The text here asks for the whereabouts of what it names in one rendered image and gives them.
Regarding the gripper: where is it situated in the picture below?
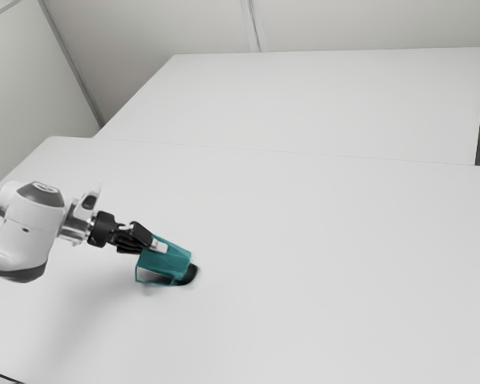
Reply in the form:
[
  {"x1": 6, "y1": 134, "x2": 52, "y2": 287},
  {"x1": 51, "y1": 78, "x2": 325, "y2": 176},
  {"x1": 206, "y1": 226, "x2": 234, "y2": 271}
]
[{"x1": 86, "y1": 210, "x2": 169, "y2": 255}]

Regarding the teal faceted mug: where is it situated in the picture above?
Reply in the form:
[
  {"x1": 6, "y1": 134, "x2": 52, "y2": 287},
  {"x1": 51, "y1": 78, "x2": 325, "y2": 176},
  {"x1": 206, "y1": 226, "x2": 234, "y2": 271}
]
[{"x1": 134, "y1": 233, "x2": 193, "y2": 286}]

